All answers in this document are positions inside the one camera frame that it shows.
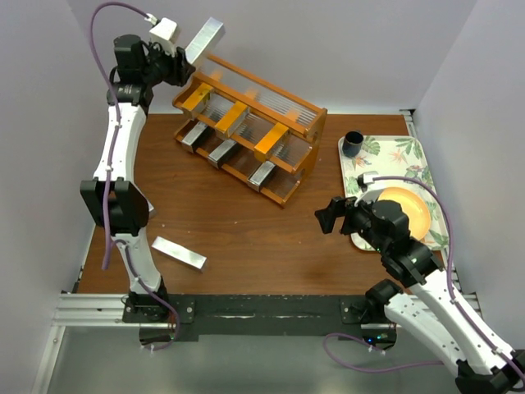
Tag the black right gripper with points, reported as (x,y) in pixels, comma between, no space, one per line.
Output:
(339,213)

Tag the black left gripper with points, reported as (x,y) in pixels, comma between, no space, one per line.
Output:
(180,66)

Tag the orange toothpaste box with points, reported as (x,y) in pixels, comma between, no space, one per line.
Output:
(197,100)
(263,149)
(233,118)

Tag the grey toothpaste box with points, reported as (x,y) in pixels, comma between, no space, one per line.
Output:
(204,42)

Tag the chrome silver toothpaste box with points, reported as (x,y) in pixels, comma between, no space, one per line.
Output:
(261,176)

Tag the black toothpaste box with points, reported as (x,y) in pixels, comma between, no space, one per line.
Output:
(223,152)

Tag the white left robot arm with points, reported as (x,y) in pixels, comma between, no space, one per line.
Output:
(114,201)

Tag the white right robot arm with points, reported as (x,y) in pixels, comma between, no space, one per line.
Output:
(420,297)

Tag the orange wooden three-tier shelf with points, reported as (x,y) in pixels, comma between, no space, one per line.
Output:
(295,156)

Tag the dark blue cup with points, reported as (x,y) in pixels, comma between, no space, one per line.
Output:
(352,143)

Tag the yellow round plate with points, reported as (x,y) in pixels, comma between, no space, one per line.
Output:
(413,206)

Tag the floral patterned serving tray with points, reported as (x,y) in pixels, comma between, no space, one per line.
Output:
(396,156)

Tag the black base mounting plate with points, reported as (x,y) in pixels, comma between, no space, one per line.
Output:
(189,317)

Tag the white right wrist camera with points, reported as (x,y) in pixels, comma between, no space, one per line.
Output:
(371,187)

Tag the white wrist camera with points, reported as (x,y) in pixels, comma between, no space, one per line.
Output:
(371,187)
(163,31)

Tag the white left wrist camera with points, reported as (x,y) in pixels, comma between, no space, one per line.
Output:
(163,31)

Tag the aluminium frame rail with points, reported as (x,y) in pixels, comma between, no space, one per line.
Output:
(89,310)

